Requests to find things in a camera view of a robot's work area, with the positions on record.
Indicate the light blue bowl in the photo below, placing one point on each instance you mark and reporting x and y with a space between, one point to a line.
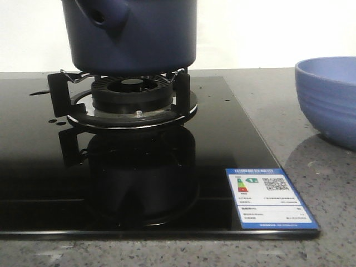
326 93

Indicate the dark blue pot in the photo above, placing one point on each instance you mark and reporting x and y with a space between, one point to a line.
131 37

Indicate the right gas burner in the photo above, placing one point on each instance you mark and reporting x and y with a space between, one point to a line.
120 103

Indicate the blue energy label sticker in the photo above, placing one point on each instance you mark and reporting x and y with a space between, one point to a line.
266 199

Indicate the black glass gas stove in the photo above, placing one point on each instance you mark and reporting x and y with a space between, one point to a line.
59 181

